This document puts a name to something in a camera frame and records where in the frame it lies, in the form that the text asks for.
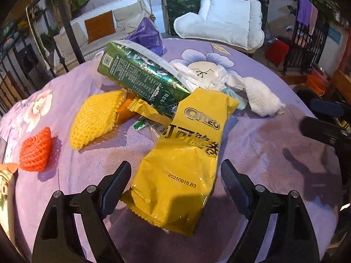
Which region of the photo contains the yellow Oreo snack bag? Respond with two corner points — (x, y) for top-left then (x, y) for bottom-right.
(121, 89), (239, 236)

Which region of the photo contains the light green tissue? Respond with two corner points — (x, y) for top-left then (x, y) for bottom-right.
(221, 87), (247, 110)

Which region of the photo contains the orange plastic bucket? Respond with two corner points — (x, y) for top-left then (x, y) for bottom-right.
(305, 74), (330, 96)

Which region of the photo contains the purple floral bed sheet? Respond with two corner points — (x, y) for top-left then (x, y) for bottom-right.
(1, 39), (342, 262)

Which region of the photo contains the black metal towel rack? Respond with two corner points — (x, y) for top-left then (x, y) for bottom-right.
(283, 0), (329, 73)

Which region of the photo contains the white crumpled tissue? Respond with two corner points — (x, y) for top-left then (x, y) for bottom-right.
(243, 77), (286, 117)

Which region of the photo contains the red stool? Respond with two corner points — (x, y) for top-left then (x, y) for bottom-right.
(265, 39), (290, 67)

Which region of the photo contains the orange foam fruit net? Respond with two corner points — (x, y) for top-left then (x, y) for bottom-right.
(19, 126), (52, 172)

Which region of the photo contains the purple hanging towel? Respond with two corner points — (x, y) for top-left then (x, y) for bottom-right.
(296, 0), (312, 26)

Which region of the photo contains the white cushioned armchair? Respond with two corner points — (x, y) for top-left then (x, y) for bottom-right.
(174, 0), (265, 53)

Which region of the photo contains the yellow foam fruit net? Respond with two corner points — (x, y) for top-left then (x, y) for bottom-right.
(69, 90), (126, 150)

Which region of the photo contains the orange snack packet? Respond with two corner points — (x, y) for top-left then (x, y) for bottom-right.
(115, 93), (136, 126)

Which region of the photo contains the clear green-edged wrapper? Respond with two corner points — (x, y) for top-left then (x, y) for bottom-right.
(132, 117), (165, 140)

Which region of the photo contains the green snack bag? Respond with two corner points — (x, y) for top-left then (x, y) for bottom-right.
(98, 40), (191, 117)

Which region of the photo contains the purple plastic bag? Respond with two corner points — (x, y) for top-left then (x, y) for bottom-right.
(126, 17), (165, 56)

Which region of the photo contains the white wicker swing sofa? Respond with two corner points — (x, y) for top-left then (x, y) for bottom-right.
(54, 0), (151, 75)

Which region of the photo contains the brown square cushion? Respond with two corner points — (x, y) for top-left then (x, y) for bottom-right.
(84, 11), (116, 43)

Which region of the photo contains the black iron bed frame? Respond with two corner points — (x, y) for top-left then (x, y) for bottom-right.
(1, 0), (89, 115)

